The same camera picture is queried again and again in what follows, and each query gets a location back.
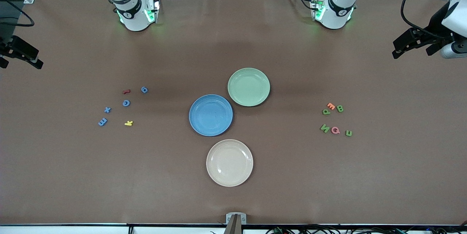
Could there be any left arm base connector block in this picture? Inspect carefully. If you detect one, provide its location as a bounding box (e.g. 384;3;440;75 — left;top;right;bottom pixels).
310;0;326;21

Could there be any right arm base connector block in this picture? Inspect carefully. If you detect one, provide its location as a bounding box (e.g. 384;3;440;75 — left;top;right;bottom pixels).
145;0;161;24

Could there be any brown table cover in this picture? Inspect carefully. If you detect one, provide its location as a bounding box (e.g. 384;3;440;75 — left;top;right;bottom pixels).
0;0;467;226

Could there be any green round plate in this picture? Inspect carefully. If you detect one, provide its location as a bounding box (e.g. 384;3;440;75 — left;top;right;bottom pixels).
227;67;271;107

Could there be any blue round plate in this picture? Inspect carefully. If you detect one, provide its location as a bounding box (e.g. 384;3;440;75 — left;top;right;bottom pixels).
189;94;234;137

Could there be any beige round plate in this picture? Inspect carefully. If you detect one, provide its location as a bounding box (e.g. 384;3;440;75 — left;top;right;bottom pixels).
206;139;254;187

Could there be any black left arm wrist cable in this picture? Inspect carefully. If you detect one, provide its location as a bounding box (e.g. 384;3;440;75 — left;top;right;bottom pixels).
400;0;467;41

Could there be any black arm wrist cable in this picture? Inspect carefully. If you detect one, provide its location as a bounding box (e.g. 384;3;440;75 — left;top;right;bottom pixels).
0;0;35;27
400;0;467;41

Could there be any black right arm wrist cable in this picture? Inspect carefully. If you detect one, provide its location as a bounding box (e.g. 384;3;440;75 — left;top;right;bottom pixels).
0;0;35;27

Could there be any white table edge rail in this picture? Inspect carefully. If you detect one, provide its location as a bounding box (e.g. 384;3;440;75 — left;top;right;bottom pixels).
0;224;467;234

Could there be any silver metal bracket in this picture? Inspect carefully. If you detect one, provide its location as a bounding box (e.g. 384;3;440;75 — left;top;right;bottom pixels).
226;213;247;225

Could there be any brown tapered mount bar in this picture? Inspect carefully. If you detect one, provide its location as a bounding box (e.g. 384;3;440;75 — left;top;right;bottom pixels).
223;214;243;234

